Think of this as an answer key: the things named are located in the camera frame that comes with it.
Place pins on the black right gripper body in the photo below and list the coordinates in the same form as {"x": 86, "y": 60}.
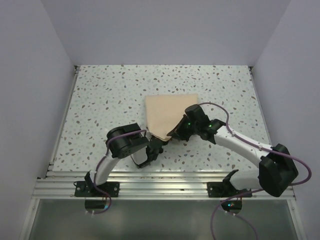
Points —
{"x": 194, "y": 128}

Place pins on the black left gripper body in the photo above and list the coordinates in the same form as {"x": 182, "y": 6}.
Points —
{"x": 154, "y": 157}

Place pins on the beige cloth mat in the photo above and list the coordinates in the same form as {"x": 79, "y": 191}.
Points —
{"x": 164, "y": 112}

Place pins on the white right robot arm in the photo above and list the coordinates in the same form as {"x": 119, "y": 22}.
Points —
{"x": 274, "y": 169}

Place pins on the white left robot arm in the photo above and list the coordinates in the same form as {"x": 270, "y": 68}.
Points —
{"x": 122, "y": 142}

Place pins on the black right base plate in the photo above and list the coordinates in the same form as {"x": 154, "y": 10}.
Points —
{"x": 225, "y": 190}

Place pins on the aluminium rail frame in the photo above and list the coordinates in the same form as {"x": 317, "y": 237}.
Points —
{"x": 167, "y": 199}

